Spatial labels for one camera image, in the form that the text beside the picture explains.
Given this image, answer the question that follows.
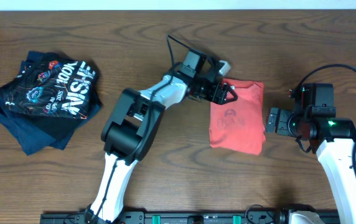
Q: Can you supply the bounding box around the red soccer t-shirt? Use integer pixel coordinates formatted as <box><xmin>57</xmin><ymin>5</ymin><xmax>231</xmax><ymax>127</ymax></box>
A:
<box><xmin>209</xmin><ymin>78</ymin><xmax>266</xmax><ymax>155</ymax></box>

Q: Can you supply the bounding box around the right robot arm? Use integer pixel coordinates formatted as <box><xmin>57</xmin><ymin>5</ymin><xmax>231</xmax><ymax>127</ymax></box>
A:
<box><xmin>266</xmin><ymin>106</ymin><xmax>356</xmax><ymax>223</ymax></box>

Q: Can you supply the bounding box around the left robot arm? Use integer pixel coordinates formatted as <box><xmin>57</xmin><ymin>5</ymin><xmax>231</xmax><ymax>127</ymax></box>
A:
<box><xmin>84</xmin><ymin>72</ymin><xmax>238</xmax><ymax>223</ymax></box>

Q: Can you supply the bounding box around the black printed t-shirt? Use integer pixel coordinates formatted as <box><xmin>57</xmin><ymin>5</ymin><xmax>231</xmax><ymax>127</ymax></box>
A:
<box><xmin>0</xmin><ymin>59</ymin><xmax>100</xmax><ymax>119</ymax></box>

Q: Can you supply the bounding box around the navy blue folded garment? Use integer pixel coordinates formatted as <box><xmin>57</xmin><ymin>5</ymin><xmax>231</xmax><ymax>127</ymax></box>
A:
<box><xmin>0</xmin><ymin>51</ymin><xmax>101</xmax><ymax>156</ymax></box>

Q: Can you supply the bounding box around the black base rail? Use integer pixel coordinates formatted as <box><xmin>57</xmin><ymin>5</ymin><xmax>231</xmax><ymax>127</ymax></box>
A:
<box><xmin>39</xmin><ymin>203</ymin><xmax>340</xmax><ymax>224</ymax></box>

